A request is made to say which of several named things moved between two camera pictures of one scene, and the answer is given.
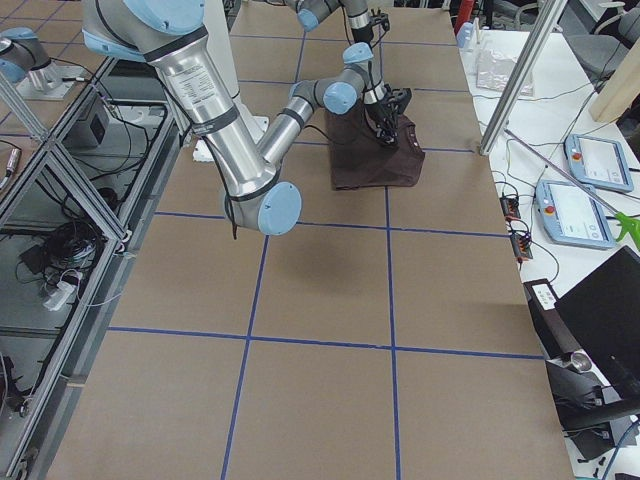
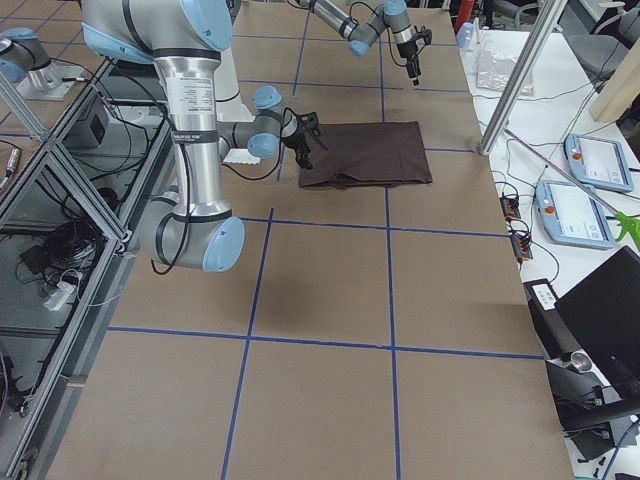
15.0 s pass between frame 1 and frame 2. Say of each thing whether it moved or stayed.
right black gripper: moved
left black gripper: moved
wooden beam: stayed
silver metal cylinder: stayed
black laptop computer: stayed
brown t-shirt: moved
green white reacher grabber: stayed
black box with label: stayed
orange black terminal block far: stayed
